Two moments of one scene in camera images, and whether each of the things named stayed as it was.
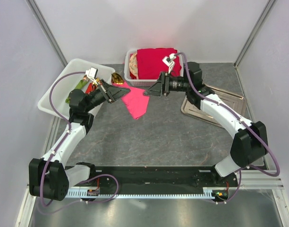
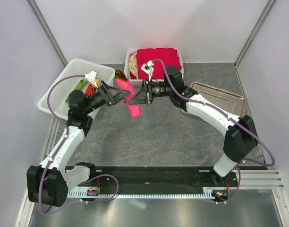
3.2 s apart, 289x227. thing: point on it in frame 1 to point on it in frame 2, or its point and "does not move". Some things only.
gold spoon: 117,79 to 120,75
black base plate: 208,177 does not move
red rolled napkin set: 90,88 does not move
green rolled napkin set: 80,84 does not move
